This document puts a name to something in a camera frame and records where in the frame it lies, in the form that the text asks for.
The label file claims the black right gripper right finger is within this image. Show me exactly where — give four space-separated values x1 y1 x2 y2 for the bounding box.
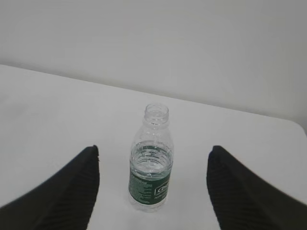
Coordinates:
206 146 307 230

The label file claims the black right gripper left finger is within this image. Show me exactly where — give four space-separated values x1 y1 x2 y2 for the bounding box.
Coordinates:
0 145 99 230

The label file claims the clear green-label water bottle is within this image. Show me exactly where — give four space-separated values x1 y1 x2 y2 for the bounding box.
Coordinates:
128 103 174 212

